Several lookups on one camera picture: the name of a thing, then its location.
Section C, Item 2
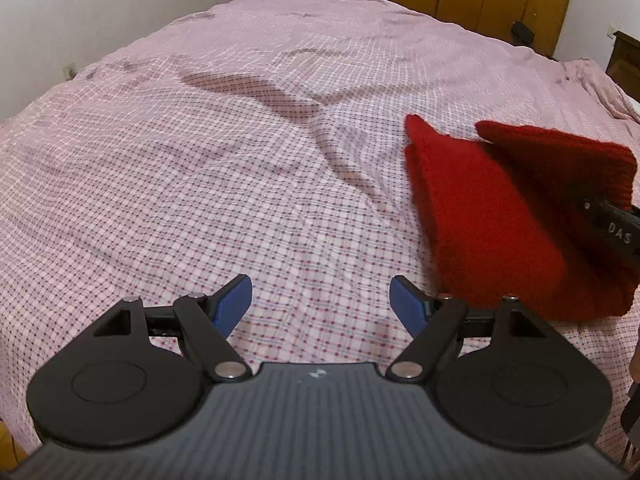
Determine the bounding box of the red knitted sweater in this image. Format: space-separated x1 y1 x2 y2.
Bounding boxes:
405 115 639 322

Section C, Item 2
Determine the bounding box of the wooden headboard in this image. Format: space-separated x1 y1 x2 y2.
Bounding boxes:
605 30 640 102

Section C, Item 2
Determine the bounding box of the small black bag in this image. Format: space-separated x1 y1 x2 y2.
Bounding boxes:
511 21 535 48

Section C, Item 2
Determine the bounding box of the pink checked bed sheet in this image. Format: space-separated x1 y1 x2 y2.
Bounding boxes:
1 0 639 451

